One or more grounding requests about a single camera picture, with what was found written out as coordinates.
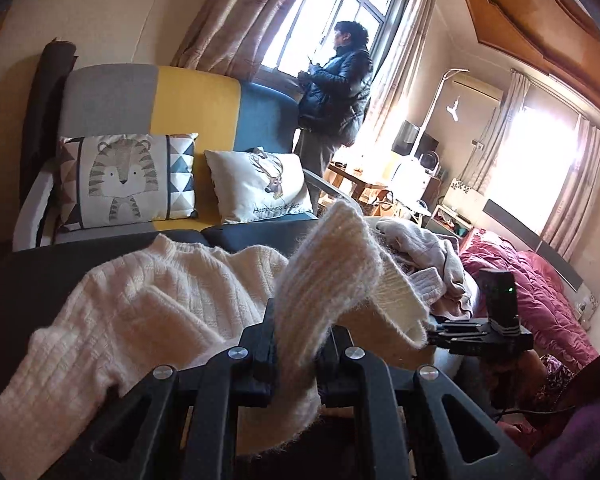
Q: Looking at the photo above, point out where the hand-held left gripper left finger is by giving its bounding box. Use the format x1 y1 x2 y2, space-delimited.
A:
45 305 281 480

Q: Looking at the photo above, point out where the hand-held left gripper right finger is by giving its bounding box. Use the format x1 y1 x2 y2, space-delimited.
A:
320 325 546 480

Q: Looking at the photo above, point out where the cream knit sweater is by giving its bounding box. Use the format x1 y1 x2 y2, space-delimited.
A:
0 200 431 461

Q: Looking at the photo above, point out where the person's right forearm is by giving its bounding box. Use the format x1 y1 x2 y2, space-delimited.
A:
530 345 600 480

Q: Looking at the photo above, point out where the pile of light clothes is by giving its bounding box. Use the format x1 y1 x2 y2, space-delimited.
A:
377 219 478 318

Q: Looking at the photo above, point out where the magenta quilt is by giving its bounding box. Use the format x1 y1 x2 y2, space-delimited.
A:
457 230 598 373

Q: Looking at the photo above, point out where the grey bed headboard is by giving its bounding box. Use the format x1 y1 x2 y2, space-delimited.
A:
482 199 587 291

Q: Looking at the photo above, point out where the plain beige curtain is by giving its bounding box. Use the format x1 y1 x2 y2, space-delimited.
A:
540 115 600 261
362 0 438 151
467 71 531 196

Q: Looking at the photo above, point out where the glass window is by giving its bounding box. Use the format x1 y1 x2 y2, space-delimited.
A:
260 0 406 86
485 90 596 241

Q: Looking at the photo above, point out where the deer print cushion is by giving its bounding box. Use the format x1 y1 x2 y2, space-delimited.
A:
203 147 315 225

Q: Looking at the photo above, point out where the black monitor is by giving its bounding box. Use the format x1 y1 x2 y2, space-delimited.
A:
394 120 421 157

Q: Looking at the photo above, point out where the wooden desk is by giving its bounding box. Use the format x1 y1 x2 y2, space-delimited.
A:
325 160 396 203

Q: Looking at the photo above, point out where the tiger print cushion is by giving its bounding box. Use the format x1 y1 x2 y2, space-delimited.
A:
55 132 199 233

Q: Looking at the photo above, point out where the white floor lamp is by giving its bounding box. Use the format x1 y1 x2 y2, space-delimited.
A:
412 67 471 161

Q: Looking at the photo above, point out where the grey yellow blue sofa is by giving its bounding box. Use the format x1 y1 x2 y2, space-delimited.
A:
12 64 346 253

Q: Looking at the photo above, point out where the patterned beige curtain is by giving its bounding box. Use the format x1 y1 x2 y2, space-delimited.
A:
172 0 326 83

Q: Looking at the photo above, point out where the rolled black mat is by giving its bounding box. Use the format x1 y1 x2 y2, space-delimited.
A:
20 40 78 201

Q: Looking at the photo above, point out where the wall air conditioner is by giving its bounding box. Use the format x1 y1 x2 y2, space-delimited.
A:
452 74 503 103

